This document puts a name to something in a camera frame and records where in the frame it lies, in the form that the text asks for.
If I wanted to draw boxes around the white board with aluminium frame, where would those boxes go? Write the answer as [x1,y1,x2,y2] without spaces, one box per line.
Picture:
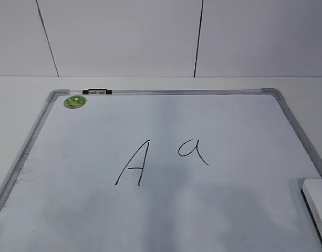
[0,89,322,251]

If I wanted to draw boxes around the black hanging clip on frame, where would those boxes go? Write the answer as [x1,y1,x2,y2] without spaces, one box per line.
[82,89,112,95]

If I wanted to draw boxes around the white whiteboard eraser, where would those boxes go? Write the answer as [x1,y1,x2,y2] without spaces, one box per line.
[302,178,322,237]

